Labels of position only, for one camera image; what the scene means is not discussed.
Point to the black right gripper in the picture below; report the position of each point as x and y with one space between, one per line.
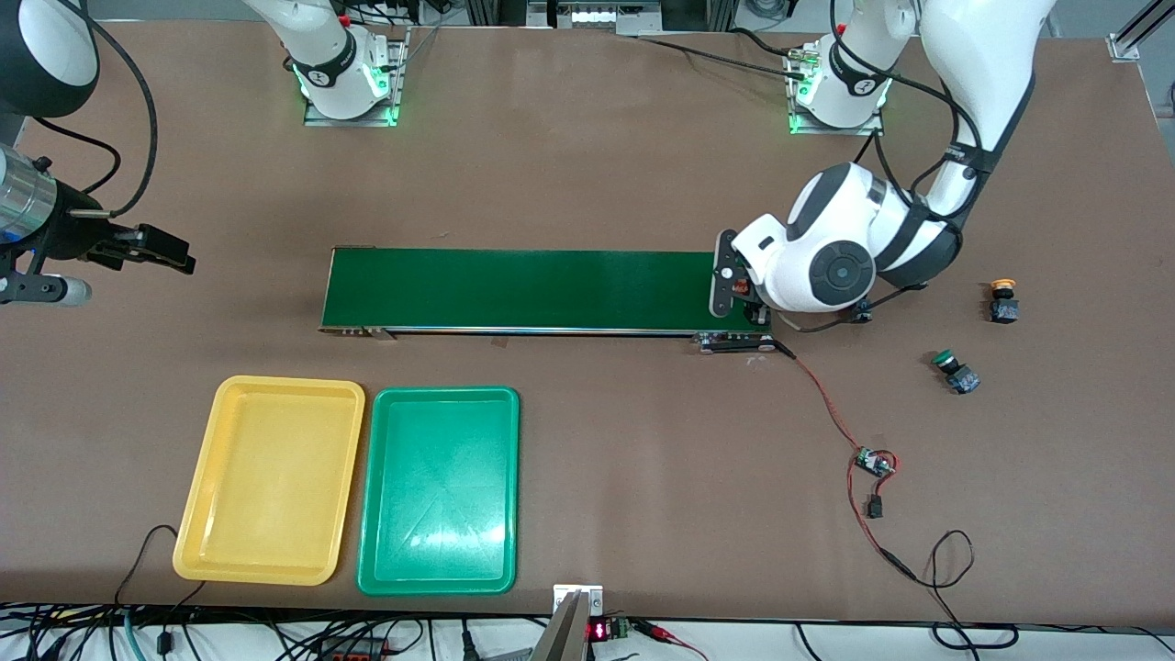
75 235

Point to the green push button switch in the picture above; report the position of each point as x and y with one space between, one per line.
959 375

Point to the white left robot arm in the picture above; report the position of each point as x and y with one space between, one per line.
826 266

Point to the small green circuit board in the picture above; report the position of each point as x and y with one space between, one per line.
872 462

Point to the green conveyor belt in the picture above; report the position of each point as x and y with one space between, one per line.
551 289

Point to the yellow plastic tray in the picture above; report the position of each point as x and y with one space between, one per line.
266 487

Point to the red black clip lead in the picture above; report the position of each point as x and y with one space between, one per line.
661 632

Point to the silver control box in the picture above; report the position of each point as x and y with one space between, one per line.
597 16

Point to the red digit display module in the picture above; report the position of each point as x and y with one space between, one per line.
598 632

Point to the green plastic tray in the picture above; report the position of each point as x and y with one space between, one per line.
439 496

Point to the orange power strip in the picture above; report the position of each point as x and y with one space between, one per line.
353 654

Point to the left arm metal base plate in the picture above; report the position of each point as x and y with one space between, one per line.
874 127

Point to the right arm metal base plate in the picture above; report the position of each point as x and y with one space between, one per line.
401 83

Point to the silver camera mount bracket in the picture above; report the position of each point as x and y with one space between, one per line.
562 597

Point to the grey camera mount pole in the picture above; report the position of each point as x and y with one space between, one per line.
562 638

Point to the aluminium frame profile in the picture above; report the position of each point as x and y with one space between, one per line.
1127 44

